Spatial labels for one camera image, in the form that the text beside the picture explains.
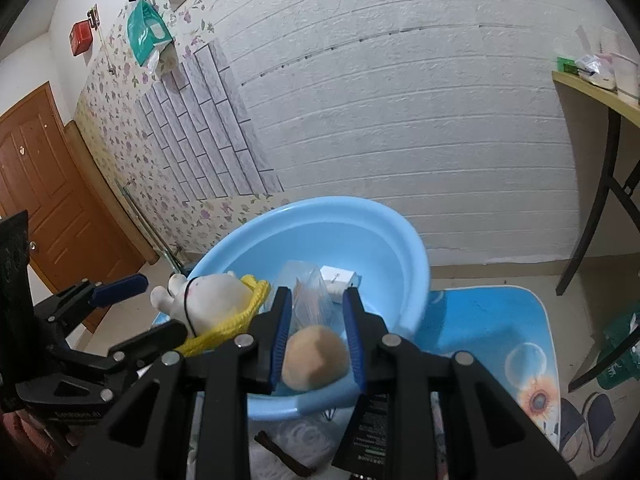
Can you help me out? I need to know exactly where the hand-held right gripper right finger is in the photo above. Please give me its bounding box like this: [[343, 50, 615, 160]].
[[341, 286, 576, 480]]

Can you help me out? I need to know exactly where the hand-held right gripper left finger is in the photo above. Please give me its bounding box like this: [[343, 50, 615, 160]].
[[60, 286, 293, 480]]

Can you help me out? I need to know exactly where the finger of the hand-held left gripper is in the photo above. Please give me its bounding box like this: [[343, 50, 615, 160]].
[[32, 274, 149, 346], [15, 320, 188, 411]]

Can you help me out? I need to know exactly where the tan round sponge ball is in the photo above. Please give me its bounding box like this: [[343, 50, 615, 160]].
[[281, 325, 349, 391]]

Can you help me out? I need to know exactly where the white plush rabbit toy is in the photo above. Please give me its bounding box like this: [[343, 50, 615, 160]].
[[150, 270, 251, 343]]

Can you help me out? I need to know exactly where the black rectangular box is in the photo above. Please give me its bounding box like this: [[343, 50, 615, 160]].
[[332, 391, 397, 477]]

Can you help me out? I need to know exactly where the brown hair tie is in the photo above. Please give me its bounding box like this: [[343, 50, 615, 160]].
[[254, 430, 317, 479]]

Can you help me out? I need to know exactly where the blue plastic basin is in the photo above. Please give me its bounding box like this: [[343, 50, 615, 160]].
[[150, 196, 432, 421]]

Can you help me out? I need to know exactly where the white plush toy yellow scarf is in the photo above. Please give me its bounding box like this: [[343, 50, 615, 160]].
[[172, 274, 271, 358]]

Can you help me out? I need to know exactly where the clear plastic bag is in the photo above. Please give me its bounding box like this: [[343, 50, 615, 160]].
[[270, 260, 336, 333]]

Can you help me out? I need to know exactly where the grey dustpan with pole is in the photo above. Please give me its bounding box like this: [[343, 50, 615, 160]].
[[120, 185, 193, 278]]

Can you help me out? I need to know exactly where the small white box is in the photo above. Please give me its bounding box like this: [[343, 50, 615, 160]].
[[320, 265, 362, 303]]

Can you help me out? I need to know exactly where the brown wooden door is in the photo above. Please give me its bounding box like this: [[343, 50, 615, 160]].
[[0, 82, 146, 333]]

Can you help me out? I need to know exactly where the scenery printed table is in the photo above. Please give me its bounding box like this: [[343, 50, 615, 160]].
[[150, 285, 563, 480]]

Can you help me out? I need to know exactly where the dark slipper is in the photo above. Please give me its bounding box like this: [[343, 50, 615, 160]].
[[560, 397, 588, 456], [585, 392, 616, 458]]

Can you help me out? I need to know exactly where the green plastic bag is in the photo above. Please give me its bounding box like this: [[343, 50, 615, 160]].
[[126, 0, 173, 68]]

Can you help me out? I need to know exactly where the green bag on floor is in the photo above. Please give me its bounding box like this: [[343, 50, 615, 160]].
[[597, 310, 640, 391]]

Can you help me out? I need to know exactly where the wooden side table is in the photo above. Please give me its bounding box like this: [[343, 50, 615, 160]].
[[551, 70, 640, 393]]

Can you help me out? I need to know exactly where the crumpled white plastic bag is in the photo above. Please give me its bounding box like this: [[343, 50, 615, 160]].
[[575, 52, 618, 92]]

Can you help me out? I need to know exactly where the red wall box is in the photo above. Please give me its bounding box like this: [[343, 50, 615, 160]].
[[68, 21, 93, 57]]

